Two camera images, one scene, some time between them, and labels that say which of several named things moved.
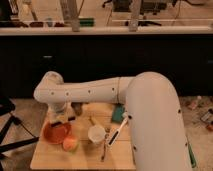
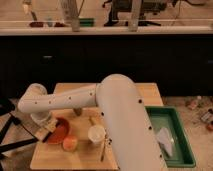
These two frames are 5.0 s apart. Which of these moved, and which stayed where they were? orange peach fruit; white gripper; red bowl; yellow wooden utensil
Moved: white gripper
Stayed: red bowl; orange peach fruit; yellow wooden utensil
